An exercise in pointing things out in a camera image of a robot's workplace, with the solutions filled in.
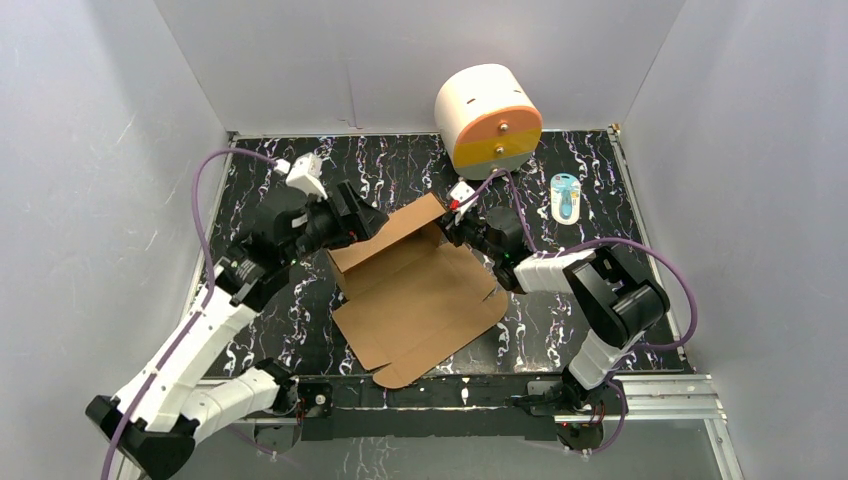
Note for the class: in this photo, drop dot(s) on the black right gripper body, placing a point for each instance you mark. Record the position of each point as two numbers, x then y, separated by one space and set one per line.
470 230

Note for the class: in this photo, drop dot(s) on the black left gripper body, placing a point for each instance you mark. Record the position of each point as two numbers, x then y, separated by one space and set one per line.
346 212

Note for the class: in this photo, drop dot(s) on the brown cardboard box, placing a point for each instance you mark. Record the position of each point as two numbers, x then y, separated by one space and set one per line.
411 299

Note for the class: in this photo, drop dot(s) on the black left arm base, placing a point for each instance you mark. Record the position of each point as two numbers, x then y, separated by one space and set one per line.
298 397

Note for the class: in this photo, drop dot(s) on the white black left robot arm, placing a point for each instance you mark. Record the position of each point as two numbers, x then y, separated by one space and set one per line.
158 418

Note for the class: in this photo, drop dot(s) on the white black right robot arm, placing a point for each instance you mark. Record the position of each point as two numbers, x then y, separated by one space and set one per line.
618 298

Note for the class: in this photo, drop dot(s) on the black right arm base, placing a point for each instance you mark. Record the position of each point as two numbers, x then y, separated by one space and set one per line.
585 437

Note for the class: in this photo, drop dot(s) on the blue white packaged item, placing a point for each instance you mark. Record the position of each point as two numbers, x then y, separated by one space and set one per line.
565 193

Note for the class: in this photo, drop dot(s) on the white orange yellow cylinder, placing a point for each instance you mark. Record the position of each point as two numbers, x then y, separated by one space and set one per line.
486 121

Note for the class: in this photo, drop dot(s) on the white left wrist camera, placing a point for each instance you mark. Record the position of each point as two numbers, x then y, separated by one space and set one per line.
303 174

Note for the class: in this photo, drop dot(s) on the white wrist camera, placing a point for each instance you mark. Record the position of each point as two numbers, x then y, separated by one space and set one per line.
461 197
303 174

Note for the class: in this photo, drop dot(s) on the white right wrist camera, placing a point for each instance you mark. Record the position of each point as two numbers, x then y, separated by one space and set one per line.
461 197

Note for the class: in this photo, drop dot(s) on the aluminium frame rail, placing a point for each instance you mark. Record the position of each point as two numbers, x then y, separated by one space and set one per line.
478 405

